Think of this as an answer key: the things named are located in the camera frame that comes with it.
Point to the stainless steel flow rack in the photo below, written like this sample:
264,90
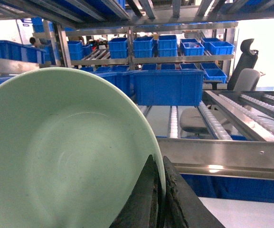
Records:
222,152

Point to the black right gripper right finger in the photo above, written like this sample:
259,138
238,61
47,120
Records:
183,207

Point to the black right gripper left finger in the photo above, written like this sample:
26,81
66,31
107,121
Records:
143,207

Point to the green bowl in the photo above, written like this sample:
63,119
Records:
81,204

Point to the background steel shelving unit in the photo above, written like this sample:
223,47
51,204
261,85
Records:
151,50

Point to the grey office chair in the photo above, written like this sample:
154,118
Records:
244,78

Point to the large blue bin left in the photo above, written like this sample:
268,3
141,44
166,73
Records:
16,51

